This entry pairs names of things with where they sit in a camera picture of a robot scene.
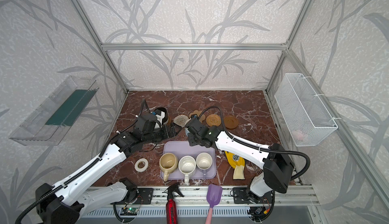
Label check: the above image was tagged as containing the black mug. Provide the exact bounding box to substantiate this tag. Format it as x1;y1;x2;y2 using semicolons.
154;107;168;125

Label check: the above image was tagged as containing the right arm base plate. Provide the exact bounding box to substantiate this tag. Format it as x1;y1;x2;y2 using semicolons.
230;187;260;204

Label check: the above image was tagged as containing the white tape roll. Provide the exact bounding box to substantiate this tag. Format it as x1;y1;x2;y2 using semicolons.
134;158;149;172

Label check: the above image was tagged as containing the white wire mesh basket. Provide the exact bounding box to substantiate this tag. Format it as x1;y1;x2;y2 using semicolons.
275;73;338;147

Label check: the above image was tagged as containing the lilac mug white inside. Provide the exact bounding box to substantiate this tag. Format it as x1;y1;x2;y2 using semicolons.
196;153;213;179

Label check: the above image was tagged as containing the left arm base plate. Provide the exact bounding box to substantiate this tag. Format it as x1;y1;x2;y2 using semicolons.
119;188;154;205

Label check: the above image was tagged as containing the purple plastic scoop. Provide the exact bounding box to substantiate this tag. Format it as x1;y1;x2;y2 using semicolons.
205;184;223;224

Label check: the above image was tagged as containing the large round wooden coaster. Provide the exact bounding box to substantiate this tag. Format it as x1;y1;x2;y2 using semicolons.
224;115;239;130

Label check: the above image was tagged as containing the cork flower-shaped coaster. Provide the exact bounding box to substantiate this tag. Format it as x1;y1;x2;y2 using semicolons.
188;110;206;122

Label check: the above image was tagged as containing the woven rattan round coaster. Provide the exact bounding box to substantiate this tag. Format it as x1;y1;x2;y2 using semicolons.
206;114;221;127

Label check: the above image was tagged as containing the red spray bottle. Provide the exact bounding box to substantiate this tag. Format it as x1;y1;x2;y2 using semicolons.
163;182;184;224

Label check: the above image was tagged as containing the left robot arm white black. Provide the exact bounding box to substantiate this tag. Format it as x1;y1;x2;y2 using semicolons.
15;100;182;224

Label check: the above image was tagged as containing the lilac plastic tray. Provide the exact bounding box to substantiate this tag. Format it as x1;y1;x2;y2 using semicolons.
160;141;216;184

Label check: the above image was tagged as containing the clear plastic wall shelf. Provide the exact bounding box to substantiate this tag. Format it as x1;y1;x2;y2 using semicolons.
9;76;99;146

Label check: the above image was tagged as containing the beige mug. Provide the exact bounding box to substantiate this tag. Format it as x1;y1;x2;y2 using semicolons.
159;153;178;182

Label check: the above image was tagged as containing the yellow black work glove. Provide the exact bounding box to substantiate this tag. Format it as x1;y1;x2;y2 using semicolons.
225;151;245;180

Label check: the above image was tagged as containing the colourful woven round coaster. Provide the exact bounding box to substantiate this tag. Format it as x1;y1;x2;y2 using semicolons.
173;115;189;127

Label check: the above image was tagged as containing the green circuit board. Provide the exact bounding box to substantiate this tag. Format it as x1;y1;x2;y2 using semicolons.
120;207;139;217

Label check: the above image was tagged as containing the light blue mug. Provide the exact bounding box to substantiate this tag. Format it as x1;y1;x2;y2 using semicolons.
184;127;190;137

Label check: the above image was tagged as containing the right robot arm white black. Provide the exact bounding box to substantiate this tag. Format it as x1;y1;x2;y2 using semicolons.
184;116;311;203

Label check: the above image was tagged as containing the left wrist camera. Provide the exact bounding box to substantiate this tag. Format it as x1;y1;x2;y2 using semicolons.
153;109;166;129

